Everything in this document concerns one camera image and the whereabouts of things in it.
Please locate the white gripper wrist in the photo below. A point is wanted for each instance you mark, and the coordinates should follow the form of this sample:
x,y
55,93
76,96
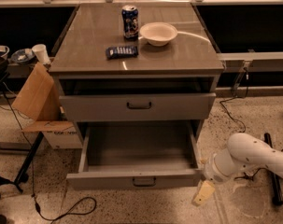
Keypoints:
x,y
211,170

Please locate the grey drawer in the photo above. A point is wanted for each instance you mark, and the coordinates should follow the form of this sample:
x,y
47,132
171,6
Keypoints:
x,y
137,107
138,155

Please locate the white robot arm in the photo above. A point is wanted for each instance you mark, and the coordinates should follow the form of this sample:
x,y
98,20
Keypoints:
x,y
243,152

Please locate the grey top drawer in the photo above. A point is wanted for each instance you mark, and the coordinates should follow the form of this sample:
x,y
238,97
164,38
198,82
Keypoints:
x,y
137,107

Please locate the grey drawer cabinet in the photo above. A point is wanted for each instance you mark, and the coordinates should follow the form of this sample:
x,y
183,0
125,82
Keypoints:
x,y
188,64

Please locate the black stand leg right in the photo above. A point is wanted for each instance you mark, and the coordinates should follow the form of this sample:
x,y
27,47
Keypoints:
x,y
277,199

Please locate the black stand leg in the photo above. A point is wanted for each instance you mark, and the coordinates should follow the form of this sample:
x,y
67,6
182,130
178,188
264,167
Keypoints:
x,y
22,174
277,199

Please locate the white bowl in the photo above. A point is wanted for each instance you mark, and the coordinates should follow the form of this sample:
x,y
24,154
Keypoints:
x,y
158,33

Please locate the blue snack packet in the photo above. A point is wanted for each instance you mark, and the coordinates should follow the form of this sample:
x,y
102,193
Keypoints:
x,y
121,52

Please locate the black stand leg left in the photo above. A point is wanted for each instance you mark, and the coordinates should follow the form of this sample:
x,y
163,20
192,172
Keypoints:
x,y
22,174

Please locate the blue soda can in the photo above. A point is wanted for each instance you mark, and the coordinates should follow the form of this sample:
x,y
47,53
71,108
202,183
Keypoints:
x,y
129,15

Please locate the black clamp on floor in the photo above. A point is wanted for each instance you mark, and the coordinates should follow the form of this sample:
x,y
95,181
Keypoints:
x,y
1,182

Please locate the brown cardboard box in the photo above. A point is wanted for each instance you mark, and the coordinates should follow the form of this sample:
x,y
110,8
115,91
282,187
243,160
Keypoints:
x,y
39,101

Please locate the white paper cup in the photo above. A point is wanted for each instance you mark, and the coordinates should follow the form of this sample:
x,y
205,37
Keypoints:
x,y
41,53

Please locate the blue bowl on shelf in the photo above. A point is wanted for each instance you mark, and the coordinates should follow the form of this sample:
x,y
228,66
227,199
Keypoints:
x,y
22,56

